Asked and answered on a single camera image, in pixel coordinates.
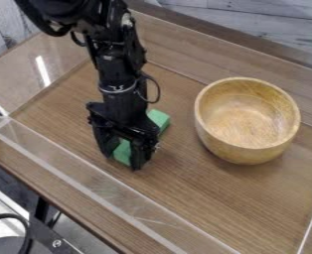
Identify brown wooden bowl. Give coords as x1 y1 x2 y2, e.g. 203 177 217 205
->
193 76 300 165

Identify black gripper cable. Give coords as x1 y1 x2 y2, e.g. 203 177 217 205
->
133 72 163 104

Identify clear acrylic tray walls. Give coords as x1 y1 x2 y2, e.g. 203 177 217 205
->
0 1 312 254

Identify black table leg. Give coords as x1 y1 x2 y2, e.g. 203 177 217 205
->
34 197 50 222

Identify black office chair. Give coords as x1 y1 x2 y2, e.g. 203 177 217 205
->
0 213 80 254

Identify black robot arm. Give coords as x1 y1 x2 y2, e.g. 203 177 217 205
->
14 0 160 171

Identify green rectangular block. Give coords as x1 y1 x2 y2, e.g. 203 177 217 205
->
112 109 171 167

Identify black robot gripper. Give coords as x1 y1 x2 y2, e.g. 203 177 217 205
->
85 86 158 171

